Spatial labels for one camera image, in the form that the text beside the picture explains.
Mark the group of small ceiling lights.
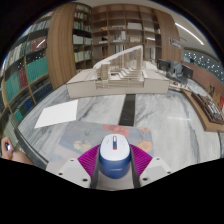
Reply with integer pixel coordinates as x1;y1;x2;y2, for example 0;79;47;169
184;49;224;73

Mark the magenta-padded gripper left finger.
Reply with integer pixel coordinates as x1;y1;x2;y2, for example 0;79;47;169
57;144;101;190

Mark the wooden shelf unit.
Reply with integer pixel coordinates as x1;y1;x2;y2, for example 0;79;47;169
45;2;183;89

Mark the person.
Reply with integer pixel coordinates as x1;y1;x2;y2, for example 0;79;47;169
0;135;34;166

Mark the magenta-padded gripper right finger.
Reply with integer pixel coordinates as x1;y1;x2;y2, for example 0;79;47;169
129;143;173;189

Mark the long ceiling light strip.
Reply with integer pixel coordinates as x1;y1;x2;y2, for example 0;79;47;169
174;22;205;46

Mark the white architectural model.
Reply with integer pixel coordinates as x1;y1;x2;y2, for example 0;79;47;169
65;44;170;100

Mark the hanging sign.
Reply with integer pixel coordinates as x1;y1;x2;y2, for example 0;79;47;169
169;37;183;49

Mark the bookshelf with books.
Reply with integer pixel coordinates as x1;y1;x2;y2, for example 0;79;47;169
0;11;56;148

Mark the white paper sheet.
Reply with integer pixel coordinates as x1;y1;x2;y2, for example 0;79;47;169
34;99;79;129

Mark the brown model on wooden board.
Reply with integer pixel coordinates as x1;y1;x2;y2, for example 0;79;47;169
181;88;224;133

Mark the grey building model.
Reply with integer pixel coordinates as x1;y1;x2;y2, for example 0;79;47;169
156;58;194;81

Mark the white and blue computer mouse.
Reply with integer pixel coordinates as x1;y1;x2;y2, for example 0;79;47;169
98;133;132;180

